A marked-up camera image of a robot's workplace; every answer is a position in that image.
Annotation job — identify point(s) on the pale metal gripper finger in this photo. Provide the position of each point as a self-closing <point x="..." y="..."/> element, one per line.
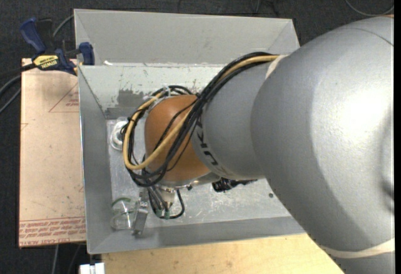
<point x="140" y="219"/>

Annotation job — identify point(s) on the clear glass thing green rim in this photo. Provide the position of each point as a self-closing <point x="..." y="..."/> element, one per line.
<point x="121" y="214"/>

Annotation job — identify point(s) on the brown cardboard board red print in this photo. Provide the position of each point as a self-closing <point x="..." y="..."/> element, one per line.
<point x="50" y="153"/>

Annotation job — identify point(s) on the grey metal bin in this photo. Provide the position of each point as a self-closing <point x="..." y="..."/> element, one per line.
<point x="175" y="40"/>

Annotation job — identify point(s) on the black cylinder on white bracket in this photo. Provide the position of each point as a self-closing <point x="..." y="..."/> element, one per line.
<point x="221" y="186"/>

